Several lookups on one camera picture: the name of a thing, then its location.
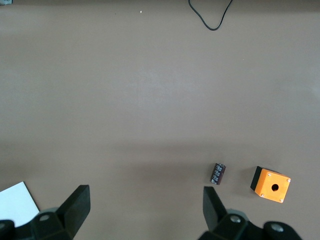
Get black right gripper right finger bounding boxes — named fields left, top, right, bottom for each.
left=198, top=186, right=303, bottom=240

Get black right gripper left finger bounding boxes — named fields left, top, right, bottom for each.
left=0, top=184, right=91, bottom=240

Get white drawer cabinet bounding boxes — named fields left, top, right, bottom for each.
left=0, top=181, right=41, bottom=227

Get small black connector block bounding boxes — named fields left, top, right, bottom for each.
left=209, top=162, right=228, bottom=186

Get orange button enclosure box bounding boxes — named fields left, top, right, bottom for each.
left=249, top=165, right=292, bottom=204

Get black looped table cable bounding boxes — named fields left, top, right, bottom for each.
left=187, top=0, right=235, bottom=32

